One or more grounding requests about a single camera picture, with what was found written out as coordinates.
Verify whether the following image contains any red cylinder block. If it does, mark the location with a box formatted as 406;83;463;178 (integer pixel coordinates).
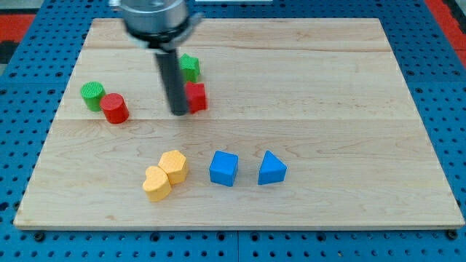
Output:
100;93;130;124

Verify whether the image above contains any blue triangle block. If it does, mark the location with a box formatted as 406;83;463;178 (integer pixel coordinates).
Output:
258;151;288;185

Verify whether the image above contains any light wooden board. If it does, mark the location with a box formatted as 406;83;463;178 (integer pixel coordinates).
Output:
14;18;465;231

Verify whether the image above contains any green cylinder block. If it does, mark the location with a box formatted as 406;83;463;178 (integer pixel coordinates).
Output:
80;82;106;111

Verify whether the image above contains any yellow hexagon block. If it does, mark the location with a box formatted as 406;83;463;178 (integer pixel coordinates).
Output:
158;150;189;185

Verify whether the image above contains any red star block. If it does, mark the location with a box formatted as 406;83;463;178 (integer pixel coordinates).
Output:
185;82;208;114

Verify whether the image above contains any blue cube block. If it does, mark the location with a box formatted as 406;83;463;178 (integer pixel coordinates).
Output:
209;151;239;187

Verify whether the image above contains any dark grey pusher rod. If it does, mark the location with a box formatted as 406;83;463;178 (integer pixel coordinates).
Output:
155;49;189;116

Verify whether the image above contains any yellow heart block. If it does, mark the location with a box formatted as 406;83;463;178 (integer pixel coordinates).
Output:
143;166;172;202

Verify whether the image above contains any green star block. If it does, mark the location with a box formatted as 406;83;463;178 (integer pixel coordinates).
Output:
180;54;200;83

